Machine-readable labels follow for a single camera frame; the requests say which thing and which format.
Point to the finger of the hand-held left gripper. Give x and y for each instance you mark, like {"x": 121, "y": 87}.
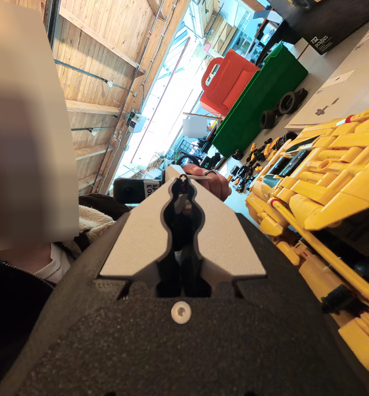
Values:
{"x": 182, "y": 202}
{"x": 175, "y": 172}

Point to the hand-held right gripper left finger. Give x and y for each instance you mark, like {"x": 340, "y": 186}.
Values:
{"x": 135, "y": 244}

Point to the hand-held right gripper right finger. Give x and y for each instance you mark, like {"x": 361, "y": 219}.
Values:
{"x": 231, "y": 244}

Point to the yellow toy brick car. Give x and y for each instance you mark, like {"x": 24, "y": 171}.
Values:
{"x": 342, "y": 161}

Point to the building instruction booklet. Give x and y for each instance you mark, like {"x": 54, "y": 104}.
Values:
{"x": 357, "y": 55}

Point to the person's left hand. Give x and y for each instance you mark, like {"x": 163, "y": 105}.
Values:
{"x": 215, "y": 185}

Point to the black device with green lights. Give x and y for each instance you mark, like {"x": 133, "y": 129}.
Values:
{"x": 210, "y": 161}

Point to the black rubber toy tire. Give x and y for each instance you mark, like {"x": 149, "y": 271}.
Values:
{"x": 301, "y": 96}
{"x": 287, "y": 103}
{"x": 237, "y": 154}
{"x": 268, "y": 120}

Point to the pile of black yellow bricks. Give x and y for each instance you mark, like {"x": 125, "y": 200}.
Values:
{"x": 252, "y": 167}

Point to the white shirt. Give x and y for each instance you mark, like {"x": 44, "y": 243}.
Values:
{"x": 54, "y": 269}

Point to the red cardboard carrier box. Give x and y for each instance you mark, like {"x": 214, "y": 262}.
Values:
{"x": 231, "y": 80}

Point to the green plastic bin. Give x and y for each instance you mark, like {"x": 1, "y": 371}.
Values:
{"x": 258, "y": 102}

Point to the black toy wheel rim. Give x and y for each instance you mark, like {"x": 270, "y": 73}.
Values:
{"x": 289, "y": 138}

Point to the toy car set box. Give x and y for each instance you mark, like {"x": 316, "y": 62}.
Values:
{"x": 342, "y": 21}

